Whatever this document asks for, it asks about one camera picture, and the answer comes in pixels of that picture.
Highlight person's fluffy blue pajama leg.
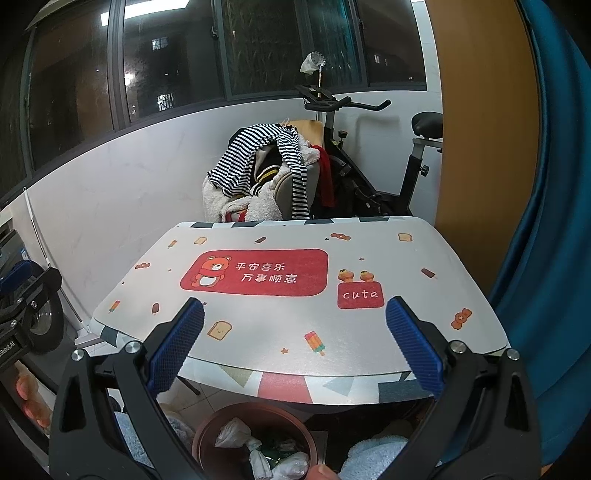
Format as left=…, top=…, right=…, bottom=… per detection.
left=113, top=411, right=148, bottom=467

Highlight red garment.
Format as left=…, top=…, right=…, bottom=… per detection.
left=311, top=145, right=338, bottom=208

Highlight light blue towel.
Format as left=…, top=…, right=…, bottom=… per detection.
left=351, top=436, right=411, bottom=480

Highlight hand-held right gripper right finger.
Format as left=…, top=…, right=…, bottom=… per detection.
left=385, top=296, right=541, bottom=480

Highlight white bag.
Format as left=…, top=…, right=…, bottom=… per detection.
left=300, top=52, right=326, bottom=75

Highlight wooden door panel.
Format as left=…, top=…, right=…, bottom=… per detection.
left=425, top=0, right=543, bottom=282

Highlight black jacket yellow stripes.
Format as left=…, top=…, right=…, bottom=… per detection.
left=247, top=157, right=289, bottom=197

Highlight black exercise bike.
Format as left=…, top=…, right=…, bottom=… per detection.
left=295, top=83, right=444, bottom=220

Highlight white tissue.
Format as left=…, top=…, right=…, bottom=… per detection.
left=247, top=438, right=274, bottom=480

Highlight white plastic wrap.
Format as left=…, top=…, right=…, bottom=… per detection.
left=215, top=418, right=252, bottom=448

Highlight reddish brown trash bin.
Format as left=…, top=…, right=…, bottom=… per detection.
left=191, top=402, right=319, bottom=480

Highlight dark window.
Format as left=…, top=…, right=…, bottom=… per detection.
left=0, top=0, right=428, bottom=204

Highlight person's left hand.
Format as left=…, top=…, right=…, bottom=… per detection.
left=14, top=364, right=52, bottom=432

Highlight clear plastic wrap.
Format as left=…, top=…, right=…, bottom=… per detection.
left=272, top=451, right=310, bottom=480

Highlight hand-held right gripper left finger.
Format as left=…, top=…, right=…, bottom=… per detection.
left=48, top=298, right=208, bottom=480

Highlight pile of clothes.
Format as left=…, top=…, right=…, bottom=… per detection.
left=202, top=134, right=319, bottom=222

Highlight black white striped shirt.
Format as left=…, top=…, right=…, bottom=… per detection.
left=207, top=124, right=312, bottom=221

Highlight wooden chair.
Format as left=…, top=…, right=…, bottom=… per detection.
left=286, top=119, right=324, bottom=146

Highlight black wheel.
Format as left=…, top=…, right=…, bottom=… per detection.
left=25, top=277, right=65, bottom=355

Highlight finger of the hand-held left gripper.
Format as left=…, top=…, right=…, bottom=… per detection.
left=0, top=259, right=63, bottom=325

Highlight blue curtain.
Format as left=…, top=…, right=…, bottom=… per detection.
left=489, top=0, right=591, bottom=467

